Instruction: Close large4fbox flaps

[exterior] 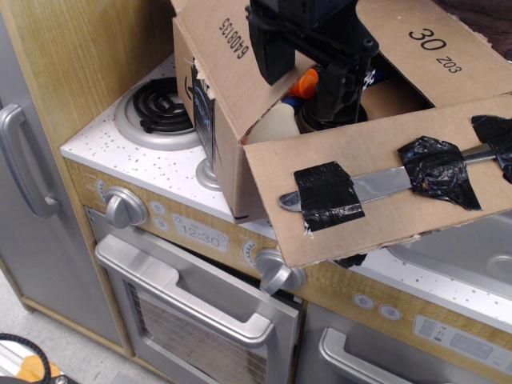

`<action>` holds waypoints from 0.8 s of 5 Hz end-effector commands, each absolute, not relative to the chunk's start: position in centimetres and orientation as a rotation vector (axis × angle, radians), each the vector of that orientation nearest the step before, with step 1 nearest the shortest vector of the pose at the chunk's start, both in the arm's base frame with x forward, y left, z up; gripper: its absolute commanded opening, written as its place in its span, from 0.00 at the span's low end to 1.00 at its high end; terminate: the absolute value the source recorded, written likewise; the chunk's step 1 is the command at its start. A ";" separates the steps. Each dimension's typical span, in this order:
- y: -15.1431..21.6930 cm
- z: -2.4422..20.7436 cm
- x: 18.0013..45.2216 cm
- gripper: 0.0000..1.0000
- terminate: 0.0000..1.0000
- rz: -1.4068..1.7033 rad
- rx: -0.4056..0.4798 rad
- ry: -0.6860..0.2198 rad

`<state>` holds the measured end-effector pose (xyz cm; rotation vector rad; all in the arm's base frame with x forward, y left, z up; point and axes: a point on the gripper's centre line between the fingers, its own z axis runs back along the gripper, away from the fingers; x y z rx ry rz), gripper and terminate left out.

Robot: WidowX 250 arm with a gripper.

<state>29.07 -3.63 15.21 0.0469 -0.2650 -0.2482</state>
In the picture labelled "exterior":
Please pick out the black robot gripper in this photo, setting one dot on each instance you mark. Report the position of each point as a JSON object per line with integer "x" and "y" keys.
{"x": 328, "y": 32}

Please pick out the large brown cardboard box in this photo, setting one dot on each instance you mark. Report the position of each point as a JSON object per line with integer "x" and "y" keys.
{"x": 446, "y": 75}

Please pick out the black round cup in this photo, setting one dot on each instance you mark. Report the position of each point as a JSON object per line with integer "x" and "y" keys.
{"x": 351, "y": 114}

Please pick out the cream plastic toy jug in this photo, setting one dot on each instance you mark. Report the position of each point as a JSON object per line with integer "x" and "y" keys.
{"x": 278, "y": 123}

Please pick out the silver table knife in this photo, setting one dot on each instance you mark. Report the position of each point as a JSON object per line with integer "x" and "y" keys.
{"x": 376, "y": 185}

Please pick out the toy stove burner coil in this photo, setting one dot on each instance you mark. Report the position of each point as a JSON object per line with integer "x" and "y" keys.
{"x": 153, "y": 116}

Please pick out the right silver oven knob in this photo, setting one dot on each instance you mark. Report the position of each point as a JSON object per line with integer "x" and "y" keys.
{"x": 276, "y": 275}

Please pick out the silver oven knob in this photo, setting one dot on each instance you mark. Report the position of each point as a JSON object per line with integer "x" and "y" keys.
{"x": 276, "y": 275}
{"x": 124, "y": 208}

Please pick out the left silver oven knob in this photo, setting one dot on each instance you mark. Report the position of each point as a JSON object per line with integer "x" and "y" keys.
{"x": 124, "y": 208}

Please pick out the silver toy sink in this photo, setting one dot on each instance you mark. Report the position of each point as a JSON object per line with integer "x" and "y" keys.
{"x": 478, "y": 253}

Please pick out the wooden toy kitchen unit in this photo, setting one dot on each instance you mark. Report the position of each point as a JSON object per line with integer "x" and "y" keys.
{"x": 78, "y": 57}

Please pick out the silver toy oven door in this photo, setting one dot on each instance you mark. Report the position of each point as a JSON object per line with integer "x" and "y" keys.
{"x": 196, "y": 323}

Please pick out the silver toy dishwasher door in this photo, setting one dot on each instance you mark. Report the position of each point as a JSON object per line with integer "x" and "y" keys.
{"x": 336, "y": 349}

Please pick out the silver toy fridge door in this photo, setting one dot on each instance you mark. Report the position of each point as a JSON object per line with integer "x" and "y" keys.
{"x": 42, "y": 248}

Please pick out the orange cloth piece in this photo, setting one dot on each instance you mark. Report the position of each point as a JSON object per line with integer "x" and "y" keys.
{"x": 31, "y": 370}

